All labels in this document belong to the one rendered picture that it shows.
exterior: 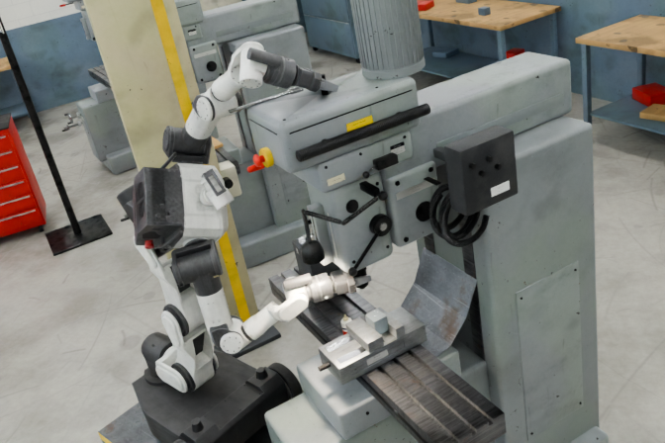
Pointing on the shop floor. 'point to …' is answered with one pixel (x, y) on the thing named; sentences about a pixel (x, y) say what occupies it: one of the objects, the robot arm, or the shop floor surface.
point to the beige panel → (154, 81)
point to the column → (536, 287)
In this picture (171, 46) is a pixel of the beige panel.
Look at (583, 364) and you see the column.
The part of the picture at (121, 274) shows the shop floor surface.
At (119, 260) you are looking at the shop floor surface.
